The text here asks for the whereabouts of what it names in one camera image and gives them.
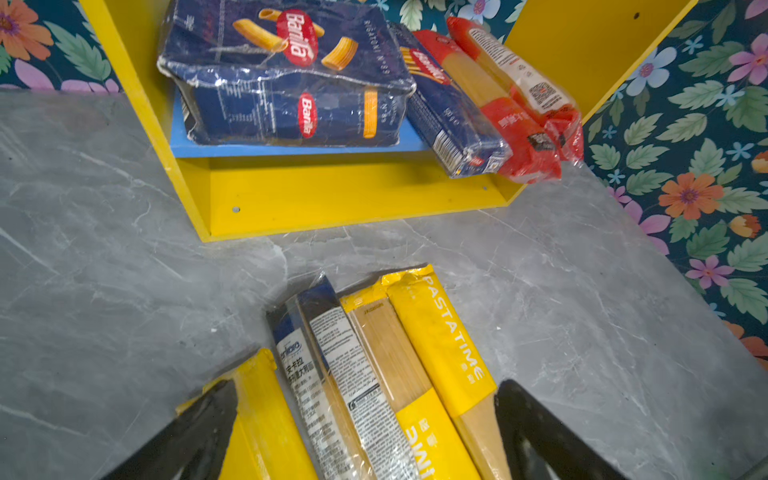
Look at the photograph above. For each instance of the blue Barilla spaghetti box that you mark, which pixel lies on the blue Barilla spaghetti box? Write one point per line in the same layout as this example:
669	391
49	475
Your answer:
460	135

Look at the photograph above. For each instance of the blue clear spaghetti bag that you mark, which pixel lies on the blue clear spaghetti bag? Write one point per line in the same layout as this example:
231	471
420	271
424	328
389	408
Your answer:
329	428
373	440

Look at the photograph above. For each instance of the red clear labelled spaghetti bag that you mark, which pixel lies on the red clear labelled spaghetti bag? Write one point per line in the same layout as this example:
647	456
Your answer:
548	104

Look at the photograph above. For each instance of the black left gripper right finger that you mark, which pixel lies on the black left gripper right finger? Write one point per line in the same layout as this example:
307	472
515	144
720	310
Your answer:
538	445

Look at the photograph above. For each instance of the yellow wooden shelf unit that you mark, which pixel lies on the yellow wooden shelf unit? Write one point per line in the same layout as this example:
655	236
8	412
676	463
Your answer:
589	48

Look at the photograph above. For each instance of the yellow pastatime bag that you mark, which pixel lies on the yellow pastatime bag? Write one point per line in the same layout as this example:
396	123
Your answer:
434	441
453	363

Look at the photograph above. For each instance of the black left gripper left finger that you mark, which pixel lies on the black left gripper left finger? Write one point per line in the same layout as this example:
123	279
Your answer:
192	446

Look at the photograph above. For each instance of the blue clear spaghetti bag left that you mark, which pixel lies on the blue clear spaghetti bag left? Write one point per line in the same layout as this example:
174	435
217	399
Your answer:
329	428

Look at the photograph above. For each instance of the yellow spaghetti bag far left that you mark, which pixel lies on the yellow spaghetti bag far left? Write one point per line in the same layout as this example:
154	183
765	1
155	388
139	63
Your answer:
265	442

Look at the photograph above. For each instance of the blue clear spaghetti bag right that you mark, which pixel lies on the blue clear spaghetti bag right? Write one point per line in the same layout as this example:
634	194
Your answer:
373	440

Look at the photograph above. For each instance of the blue Barilla rigatoni bag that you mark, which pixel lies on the blue Barilla rigatoni bag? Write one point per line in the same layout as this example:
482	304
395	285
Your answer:
286	73

